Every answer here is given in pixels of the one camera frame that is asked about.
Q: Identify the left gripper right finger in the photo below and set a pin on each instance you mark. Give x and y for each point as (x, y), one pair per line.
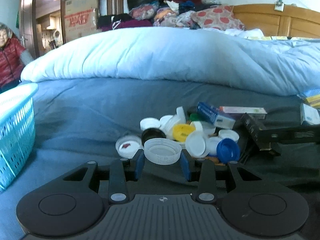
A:
(184, 164)

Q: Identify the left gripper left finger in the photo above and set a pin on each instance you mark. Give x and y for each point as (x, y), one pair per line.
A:
(139, 160)

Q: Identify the white lid with red sticker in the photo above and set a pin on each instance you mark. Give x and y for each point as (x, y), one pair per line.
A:
(127, 146)

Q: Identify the translucent white jar lid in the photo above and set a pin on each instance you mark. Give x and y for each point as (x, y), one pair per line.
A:
(162, 151)

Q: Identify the blue medicine box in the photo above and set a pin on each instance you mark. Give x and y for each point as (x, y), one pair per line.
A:
(214, 116)

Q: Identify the large white lid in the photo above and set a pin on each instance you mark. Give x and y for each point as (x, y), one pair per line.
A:
(195, 144)

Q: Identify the black jar lid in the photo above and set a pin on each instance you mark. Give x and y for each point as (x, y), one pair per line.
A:
(151, 133)

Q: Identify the yellow bottle cap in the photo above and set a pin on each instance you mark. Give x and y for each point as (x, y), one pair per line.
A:
(181, 131)

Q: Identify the white round lid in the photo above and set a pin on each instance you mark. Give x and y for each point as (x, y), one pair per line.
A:
(148, 123)

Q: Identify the green bottle cap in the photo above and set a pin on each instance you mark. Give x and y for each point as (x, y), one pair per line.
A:
(195, 117)

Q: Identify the blue bottle cap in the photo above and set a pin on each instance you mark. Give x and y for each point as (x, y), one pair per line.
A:
(227, 150)

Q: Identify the white lid behind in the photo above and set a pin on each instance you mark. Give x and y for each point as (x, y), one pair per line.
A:
(228, 134)

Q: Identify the pink purple medicine box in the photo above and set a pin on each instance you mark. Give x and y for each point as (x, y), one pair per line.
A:
(237, 112)

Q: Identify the blue bed sheet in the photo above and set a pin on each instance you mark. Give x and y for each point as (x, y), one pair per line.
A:
(81, 120)

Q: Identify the light blue duvet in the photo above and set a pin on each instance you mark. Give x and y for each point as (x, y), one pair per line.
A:
(273, 67)

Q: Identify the wooden headboard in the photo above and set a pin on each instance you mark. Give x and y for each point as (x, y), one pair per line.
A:
(291, 22)

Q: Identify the turquoise plastic basket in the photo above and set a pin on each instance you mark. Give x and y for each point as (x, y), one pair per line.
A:
(17, 131)

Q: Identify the red dotted pillow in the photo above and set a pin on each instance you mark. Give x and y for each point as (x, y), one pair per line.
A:
(220, 17)

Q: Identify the pile of clothes bags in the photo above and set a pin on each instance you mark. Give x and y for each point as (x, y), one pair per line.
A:
(158, 13)

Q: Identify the seated person red jacket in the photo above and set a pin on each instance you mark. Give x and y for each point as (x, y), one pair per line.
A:
(13, 58)

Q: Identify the stacked cardboard boxes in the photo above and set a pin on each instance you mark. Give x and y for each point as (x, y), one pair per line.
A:
(80, 18)

